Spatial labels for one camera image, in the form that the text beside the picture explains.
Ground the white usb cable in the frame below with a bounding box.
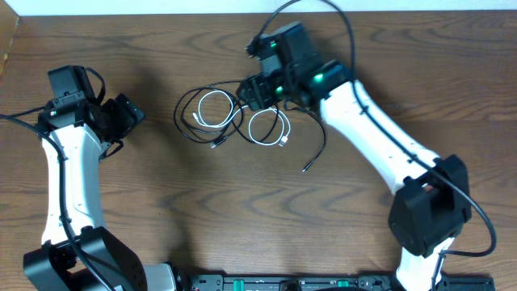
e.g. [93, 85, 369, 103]
[192, 89, 292, 147]

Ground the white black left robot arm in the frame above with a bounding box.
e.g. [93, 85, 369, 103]
[23, 65, 179, 290]

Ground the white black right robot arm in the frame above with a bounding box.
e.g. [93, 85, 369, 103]
[237, 22, 472, 290]

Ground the cardboard panel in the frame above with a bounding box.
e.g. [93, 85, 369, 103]
[0, 0, 19, 74]

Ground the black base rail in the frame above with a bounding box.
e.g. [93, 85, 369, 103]
[184, 273, 496, 291]

